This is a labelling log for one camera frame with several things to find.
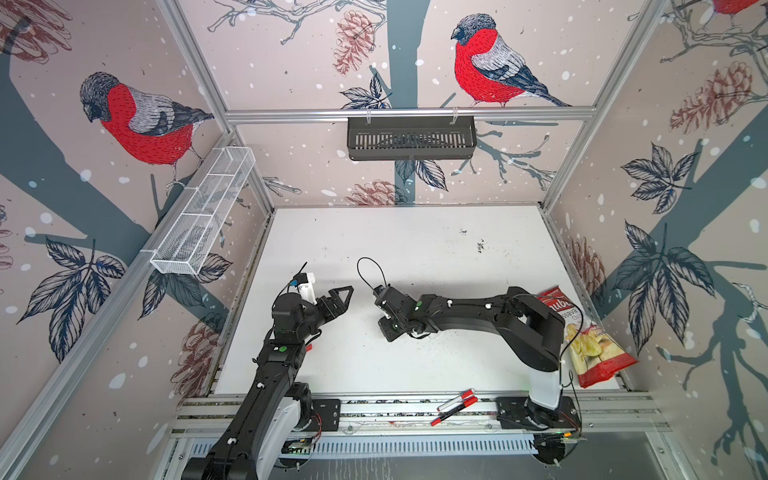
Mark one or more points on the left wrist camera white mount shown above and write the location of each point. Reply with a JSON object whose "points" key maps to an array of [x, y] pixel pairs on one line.
{"points": [[304, 283]]}

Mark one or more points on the red marker pen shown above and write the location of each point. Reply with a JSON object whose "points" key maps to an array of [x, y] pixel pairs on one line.
{"points": [[456, 401], [444, 415]]}

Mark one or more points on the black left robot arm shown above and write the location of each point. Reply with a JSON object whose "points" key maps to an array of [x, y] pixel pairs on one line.
{"points": [[276, 402]]}

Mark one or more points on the aluminium horizontal crossbar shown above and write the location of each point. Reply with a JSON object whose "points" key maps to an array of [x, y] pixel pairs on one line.
{"points": [[298, 116]]}

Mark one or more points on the red marker pen upper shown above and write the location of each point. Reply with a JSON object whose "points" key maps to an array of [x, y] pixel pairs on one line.
{"points": [[456, 401]]}

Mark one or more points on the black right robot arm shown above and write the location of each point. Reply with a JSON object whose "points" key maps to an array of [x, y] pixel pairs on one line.
{"points": [[533, 330]]}

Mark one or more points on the white wire mesh basket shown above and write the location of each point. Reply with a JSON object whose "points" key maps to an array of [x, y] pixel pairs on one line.
{"points": [[192, 235]]}

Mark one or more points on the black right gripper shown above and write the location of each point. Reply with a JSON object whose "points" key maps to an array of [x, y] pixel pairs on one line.
{"points": [[383, 323]]}

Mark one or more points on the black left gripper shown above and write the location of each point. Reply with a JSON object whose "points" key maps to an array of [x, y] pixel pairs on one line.
{"points": [[332, 313]]}

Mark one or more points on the aluminium frame corner post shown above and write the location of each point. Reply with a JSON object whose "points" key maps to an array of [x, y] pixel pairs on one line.
{"points": [[199, 68]]}

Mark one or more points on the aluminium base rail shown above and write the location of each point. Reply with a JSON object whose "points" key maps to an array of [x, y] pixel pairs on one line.
{"points": [[390, 426]]}

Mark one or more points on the red chips bag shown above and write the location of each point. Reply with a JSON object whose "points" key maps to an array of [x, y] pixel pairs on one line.
{"points": [[595, 356]]}

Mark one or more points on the black wall basket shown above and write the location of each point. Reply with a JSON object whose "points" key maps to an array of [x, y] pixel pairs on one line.
{"points": [[411, 138]]}

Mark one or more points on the red marker pen lower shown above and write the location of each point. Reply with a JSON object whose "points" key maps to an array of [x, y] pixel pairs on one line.
{"points": [[444, 415]]}

